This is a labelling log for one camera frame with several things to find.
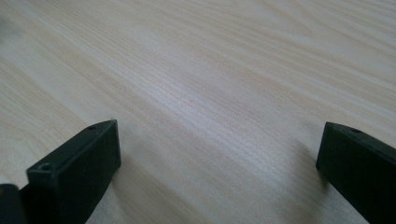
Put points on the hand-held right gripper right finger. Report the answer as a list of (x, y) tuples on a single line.
[(361, 168)]

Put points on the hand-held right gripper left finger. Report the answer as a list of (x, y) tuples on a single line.
[(74, 174)]

